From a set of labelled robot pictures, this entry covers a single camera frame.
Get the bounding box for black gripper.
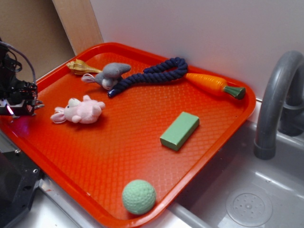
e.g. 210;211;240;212
0;41;38;116

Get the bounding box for silver keys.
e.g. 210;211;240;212
10;100;45;119

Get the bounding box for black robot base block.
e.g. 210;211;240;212
0;149;42;228

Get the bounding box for pink plush bunny toy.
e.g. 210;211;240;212
50;95;105;124

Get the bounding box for tan conch seashell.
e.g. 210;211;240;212
66;59;102;75

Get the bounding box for grey plush bunny toy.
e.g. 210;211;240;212
81;63;131;90

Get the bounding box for red plastic tray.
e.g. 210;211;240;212
0;42;257;228

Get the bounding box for light wooden board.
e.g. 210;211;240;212
53;0;104;55

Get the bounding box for green dimpled ball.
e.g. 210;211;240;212
122;180;156;215

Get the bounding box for green rectangular block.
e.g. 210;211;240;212
160;112;200;151

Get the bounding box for orange toy carrot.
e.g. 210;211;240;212
185;73;246;100

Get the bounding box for grey toy sink basin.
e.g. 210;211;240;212
169;122;304;228

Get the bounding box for grey toy faucet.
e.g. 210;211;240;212
254;50;304;160

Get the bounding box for grey braided cable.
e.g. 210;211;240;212
0;40;38;86

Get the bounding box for navy blue rope toy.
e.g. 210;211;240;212
107;57;188;98

